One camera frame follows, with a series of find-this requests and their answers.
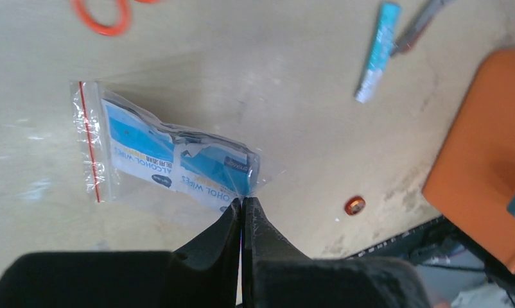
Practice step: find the orange handled scissors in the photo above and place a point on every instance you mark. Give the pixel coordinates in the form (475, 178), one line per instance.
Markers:
(107, 18)

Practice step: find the small copper disc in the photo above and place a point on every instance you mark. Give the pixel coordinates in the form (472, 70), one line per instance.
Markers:
(354, 206)

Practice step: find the black handled bandage scissors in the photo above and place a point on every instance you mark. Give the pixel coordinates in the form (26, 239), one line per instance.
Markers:
(418, 26)

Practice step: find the orange medicine kit box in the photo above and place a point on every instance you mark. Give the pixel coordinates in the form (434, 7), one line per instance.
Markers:
(473, 178)

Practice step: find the alcohol wipes bag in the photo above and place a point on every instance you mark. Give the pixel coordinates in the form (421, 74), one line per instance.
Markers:
(127, 151)

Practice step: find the teal sachet strip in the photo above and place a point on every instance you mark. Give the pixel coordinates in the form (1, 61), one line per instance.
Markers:
(379, 52)

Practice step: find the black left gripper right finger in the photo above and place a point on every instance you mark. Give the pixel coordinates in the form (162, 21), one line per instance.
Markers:
(276, 274)

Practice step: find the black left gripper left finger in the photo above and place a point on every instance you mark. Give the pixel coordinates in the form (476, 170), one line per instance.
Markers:
(202, 273)

